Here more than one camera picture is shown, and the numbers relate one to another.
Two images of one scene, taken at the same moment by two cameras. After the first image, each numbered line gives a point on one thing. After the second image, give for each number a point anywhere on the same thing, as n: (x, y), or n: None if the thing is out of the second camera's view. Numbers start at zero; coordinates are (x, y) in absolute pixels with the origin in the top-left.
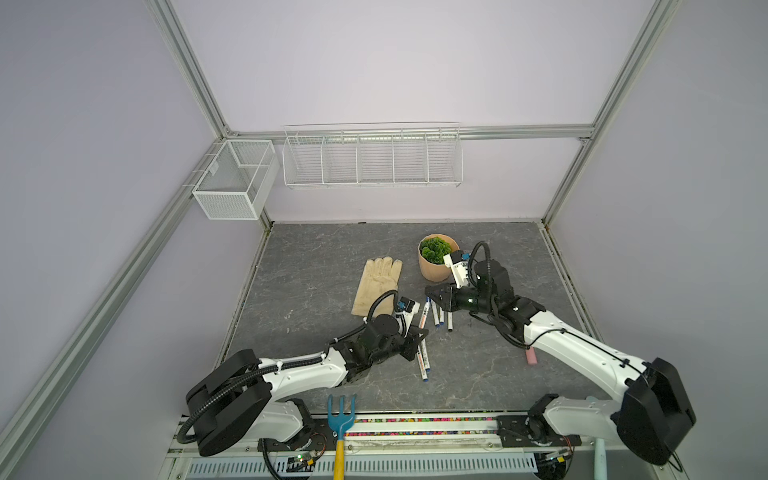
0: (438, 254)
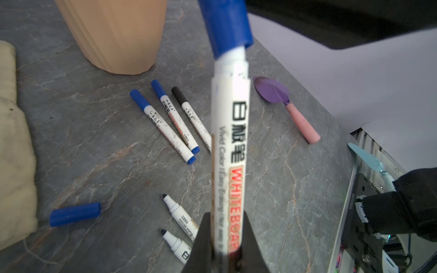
0: (119, 37)
